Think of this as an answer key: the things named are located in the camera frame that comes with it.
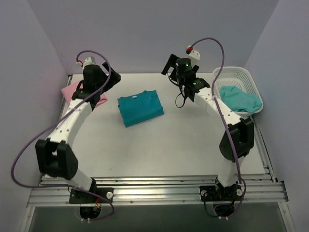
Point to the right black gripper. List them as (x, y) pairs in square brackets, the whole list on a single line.
[(167, 65)]

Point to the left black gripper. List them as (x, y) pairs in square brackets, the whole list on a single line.
[(111, 76)]

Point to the teal t shirt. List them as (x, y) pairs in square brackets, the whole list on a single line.
[(140, 107)]

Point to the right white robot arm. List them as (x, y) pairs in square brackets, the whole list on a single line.
[(238, 136)]

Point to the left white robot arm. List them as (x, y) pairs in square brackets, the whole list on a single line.
[(54, 154)]

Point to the pink folded t shirt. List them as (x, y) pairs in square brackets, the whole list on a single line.
[(68, 91)]

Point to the white plastic basket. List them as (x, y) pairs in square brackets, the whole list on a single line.
[(236, 76)]

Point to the light turquoise shirt in basket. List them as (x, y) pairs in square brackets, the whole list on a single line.
[(239, 101)]

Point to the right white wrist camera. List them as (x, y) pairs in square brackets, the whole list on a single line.
[(193, 55)]

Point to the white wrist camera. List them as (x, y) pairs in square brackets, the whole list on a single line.
[(193, 55), (88, 61)]

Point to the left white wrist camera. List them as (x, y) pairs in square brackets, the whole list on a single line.
[(88, 61)]

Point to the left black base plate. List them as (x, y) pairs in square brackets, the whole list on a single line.
[(101, 195)]

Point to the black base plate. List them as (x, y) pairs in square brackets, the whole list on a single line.
[(101, 195), (218, 193)]

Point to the aluminium rail frame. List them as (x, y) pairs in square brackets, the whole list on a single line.
[(164, 161)]

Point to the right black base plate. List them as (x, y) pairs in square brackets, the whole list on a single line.
[(218, 193)]

